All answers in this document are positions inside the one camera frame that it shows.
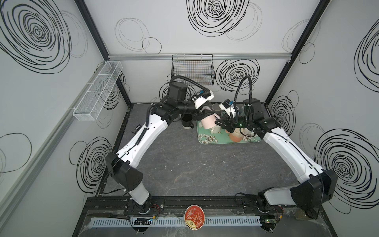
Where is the black and white mug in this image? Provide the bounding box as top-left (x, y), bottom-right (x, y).
top-left (181, 114), bottom-right (194, 129)

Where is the pink mug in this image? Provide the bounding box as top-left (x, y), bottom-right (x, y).
top-left (201, 114), bottom-right (221, 129)

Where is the green floral tray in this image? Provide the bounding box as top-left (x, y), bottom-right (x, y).
top-left (196, 121), bottom-right (261, 145)

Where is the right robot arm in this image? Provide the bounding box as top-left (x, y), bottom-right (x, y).
top-left (217, 99), bottom-right (338, 211)

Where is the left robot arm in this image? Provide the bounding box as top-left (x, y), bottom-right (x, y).
top-left (105, 82), bottom-right (214, 207)

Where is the white speckled mug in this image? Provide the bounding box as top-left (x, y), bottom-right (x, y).
top-left (242, 128), bottom-right (257, 138)

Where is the orange peach mug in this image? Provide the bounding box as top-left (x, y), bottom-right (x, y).
top-left (229, 128), bottom-right (245, 143)

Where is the grey mug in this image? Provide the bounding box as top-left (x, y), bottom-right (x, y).
top-left (211, 103), bottom-right (222, 112)

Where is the cream white mug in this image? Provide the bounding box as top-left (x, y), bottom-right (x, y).
top-left (210, 125), bottom-right (221, 134)

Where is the small black device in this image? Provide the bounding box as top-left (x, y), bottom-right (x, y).
top-left (131, 124), bottom-right (143, 134)

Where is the black lid jar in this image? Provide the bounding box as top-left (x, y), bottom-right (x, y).
top-left (295, 209), bottom-right (310, 221)

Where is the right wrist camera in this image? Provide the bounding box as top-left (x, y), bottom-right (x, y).
top-left (219, 99), bottom-right (238, 119)

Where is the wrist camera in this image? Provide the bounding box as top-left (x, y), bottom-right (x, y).
top-left (191, 90), bottom-right (214, 109)
top-left (219, 99), bottom-right (238, 119)

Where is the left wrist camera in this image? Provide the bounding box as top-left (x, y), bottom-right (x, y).
top-left (191, 90), bottom-right (214, 109)

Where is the black wire basket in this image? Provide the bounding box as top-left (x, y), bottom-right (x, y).
top-left (171, 54), bottom-right (216, 87)

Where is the white wire shelf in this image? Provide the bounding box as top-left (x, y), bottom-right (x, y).
top-left (73, 61), bottom-right (122, 121)

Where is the white slotted cable duct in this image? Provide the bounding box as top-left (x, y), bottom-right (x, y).
top-left (88, 216), bottom-right (262, 228)

